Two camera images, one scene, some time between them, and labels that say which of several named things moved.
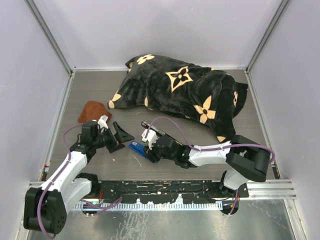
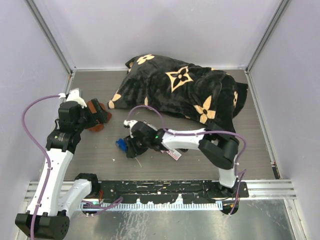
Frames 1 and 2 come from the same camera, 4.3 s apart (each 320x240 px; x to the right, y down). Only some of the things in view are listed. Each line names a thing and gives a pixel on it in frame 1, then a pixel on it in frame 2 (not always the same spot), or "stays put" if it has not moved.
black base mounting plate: (196, 192) stays put
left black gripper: (120, 134) → (100, 115)
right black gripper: (151, 153) → (133, 150)
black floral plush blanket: (211, 96) stays put
